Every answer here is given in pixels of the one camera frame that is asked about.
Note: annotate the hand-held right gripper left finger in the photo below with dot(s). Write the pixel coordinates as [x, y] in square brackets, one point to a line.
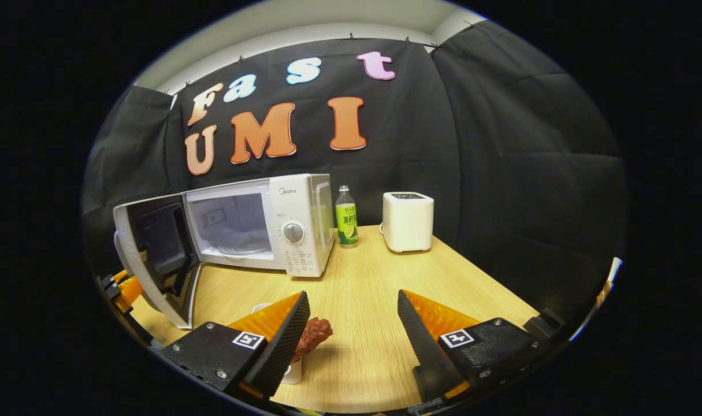
[284, 346]

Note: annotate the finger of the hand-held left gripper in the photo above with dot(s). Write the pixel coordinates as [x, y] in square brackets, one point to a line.
[130, 290]

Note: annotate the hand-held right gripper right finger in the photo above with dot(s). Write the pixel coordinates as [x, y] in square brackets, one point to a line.
[420, 346]

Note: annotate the reddish brown sausage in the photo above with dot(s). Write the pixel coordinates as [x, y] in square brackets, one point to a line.
[313, 335]

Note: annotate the white microwave oven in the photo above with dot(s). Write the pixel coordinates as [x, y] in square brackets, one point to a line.
[304, 231]

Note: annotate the white slotted dish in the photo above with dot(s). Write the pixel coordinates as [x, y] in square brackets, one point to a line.
[292, 372]

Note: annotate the white toaster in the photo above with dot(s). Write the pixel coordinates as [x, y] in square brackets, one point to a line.
[408, 225]

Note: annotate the green label drink bottle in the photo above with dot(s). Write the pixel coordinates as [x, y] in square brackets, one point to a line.
[346, 222]

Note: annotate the black backdrop cloth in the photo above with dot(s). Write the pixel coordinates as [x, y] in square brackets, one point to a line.
[501, 144]

